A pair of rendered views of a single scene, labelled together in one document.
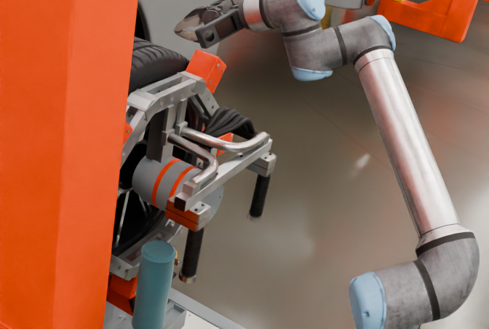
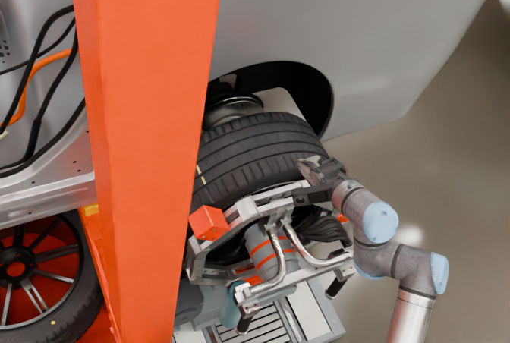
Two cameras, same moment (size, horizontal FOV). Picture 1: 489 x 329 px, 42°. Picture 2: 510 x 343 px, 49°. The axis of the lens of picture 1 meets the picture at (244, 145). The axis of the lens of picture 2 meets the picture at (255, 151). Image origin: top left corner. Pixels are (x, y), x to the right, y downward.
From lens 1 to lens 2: 99 cm
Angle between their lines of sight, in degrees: 34
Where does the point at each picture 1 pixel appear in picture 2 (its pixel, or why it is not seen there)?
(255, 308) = (364, 298)
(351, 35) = (404, 267)
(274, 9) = (349, 215)
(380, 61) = (411, 306)
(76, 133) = (129, 285)
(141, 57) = (264, 170)
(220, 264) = not seen: hidden behind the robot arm
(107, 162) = (163, 287)
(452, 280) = not seen: outside the picture
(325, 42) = (381, 259)
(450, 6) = not seen: outside the picture
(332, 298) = (434, 321)
